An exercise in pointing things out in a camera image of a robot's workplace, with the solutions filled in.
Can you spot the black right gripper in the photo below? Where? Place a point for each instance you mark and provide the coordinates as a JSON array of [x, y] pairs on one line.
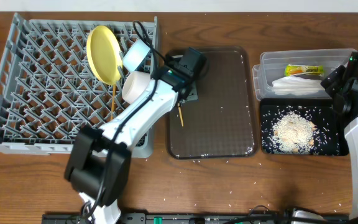
[[333, 81]]

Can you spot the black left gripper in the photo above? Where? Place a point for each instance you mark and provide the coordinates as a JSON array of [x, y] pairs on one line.
[[192, 97]]

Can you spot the white tissue paper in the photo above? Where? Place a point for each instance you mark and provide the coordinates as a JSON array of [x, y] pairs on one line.
[[296, 86]]

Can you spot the green orange snack wrapper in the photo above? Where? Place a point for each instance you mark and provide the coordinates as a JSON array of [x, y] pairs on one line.
[[291, 70]]

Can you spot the white round bowl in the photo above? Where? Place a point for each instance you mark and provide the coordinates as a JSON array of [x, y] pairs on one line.
[[135, 85]]

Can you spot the light blue bowl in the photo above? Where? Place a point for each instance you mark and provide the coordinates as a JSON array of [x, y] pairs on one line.
[[135, 55]]

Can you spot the yellow round plate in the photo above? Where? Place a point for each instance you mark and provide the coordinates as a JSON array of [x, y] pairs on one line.
[[102, 51]]

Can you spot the wooden chopstick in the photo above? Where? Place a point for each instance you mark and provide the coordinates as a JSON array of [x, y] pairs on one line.
[[113, 102], [180, 114]]

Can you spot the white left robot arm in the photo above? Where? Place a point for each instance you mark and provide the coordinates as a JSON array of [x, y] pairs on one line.
[[99, 163]]

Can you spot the clear plastic waste bin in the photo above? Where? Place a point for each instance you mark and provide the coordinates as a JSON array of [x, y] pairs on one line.
[[273, 64]]

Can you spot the black food waste tray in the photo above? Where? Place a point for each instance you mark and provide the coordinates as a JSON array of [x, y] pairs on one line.
[[329, 138]]

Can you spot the grey plastic dishwasher rack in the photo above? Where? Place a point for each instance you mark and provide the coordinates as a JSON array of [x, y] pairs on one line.
[[47, 89]]

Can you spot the dark brown serving tray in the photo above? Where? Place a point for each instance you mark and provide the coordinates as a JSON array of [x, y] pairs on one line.
[[222, 122]]

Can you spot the pile of rice scraps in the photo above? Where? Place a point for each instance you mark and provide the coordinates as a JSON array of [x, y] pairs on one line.
[[294, 134]]

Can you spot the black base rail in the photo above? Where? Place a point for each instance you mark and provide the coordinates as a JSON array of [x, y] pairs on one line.
[[141, 218]]

